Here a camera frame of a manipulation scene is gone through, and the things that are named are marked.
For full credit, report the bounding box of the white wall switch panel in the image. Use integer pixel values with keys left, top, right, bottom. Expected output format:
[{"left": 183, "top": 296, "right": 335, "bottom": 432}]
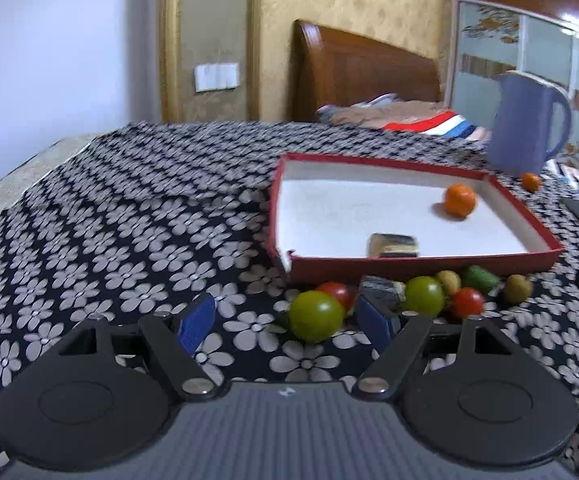
[{"left": 194, "top": 63, "right": 240, "bottom": 93}]

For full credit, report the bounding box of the dark cylindrical wood piece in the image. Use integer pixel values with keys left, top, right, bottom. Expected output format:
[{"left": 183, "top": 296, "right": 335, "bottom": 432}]
[{"left": 358, "top": 275, "right": 405, "bottom": 312}]

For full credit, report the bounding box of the small green lime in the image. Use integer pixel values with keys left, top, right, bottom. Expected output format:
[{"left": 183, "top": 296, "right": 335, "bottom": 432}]
[{"left": 462, "top": 266, "right": 501, "bottom": 296}]

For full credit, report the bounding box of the blue plastic pitcher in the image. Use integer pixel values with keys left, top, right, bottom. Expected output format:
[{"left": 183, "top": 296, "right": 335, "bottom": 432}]
[{"left": 487, "top": 70, "right": 573, "bottom": 177}]

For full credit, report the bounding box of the striped folded blanket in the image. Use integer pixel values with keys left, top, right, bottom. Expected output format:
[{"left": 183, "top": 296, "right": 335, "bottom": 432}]
[{"left": 315, "top": 93, "right": 490, "bottom": 141}]

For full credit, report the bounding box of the small orange tangerine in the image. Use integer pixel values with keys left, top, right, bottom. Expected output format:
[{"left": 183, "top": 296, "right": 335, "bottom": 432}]
[{"left": 521, "top": 172, "right": 542, "bottom": 193}]

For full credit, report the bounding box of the glass wardrobe sliding door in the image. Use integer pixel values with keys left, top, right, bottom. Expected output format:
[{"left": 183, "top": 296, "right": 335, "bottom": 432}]
[{"left": 448, "top": 0, "right": 579, "bottom": 164}]

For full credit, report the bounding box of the brown wooden headboard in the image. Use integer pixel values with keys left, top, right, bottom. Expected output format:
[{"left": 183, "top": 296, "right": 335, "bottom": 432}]
[{"left": 288, "top": 20, "right": 441, "bottom": 122}]

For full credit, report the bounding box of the gold black rectangular block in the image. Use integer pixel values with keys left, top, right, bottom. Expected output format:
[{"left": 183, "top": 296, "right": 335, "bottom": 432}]
[{"left": 367, "top": 233, "right": 419, "bottom": 258}]

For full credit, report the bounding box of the black white floral tablecloth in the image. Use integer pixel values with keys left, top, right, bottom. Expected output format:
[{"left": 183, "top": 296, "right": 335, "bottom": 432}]
[{"left": 0, "top": 119, "right": 579, "bottom": 480}]

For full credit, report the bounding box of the yellow-brown longan fruit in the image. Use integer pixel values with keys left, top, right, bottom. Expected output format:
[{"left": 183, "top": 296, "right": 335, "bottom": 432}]
[
  {"left": 436, "top": 270, "right": 462, "bottom": 297},
  {"left": 504, "top": 274, "right": 533, "bottom": 304}
]

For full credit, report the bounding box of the red cherry tomato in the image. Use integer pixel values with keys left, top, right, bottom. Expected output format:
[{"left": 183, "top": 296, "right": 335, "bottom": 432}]
[
  {"left": 317, "top": 282, "right": 355, "bottom": 312},
  {"left": 451, "top": 287, "right": 485, "bottom": 318}
]

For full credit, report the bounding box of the red shallow box tray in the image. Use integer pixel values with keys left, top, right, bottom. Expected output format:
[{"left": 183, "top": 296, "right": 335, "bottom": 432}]
[{"left": 266, "top": 153, "right": 564, "bottom": 285}]

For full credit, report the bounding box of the gold wall frame moulding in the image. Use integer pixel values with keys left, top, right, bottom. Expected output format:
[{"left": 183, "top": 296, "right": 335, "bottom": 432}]
[{"left": 157, "top": 0, "right": 261, "bottom": 122}]

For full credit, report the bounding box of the large green tomato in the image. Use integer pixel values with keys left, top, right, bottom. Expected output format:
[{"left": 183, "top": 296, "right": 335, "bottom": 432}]
[{"left": 287, "top": 290, "right": 346, "bottom": 344}]

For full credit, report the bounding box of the large orange tangerine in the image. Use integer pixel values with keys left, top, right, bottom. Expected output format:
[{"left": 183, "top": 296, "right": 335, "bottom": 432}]
[{"left": 443, "top": 183, "right": 477, "bottom": 219}]

